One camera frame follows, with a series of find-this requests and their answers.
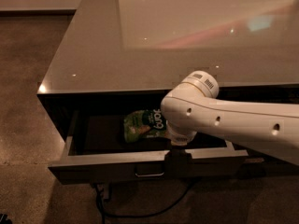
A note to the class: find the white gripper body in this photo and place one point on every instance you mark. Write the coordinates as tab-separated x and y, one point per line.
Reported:
183	136

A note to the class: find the drawer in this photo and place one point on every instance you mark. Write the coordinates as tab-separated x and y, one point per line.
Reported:
95	152

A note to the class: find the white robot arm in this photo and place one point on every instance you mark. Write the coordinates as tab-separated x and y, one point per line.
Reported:
193	107

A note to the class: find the grey drawer cabinet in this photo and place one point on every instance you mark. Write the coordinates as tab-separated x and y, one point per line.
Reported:
120	56

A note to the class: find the green snack bag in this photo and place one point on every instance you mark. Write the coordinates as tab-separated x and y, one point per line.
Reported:
144	124

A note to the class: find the dark object floor corner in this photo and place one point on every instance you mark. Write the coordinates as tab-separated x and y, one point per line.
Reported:
4	219

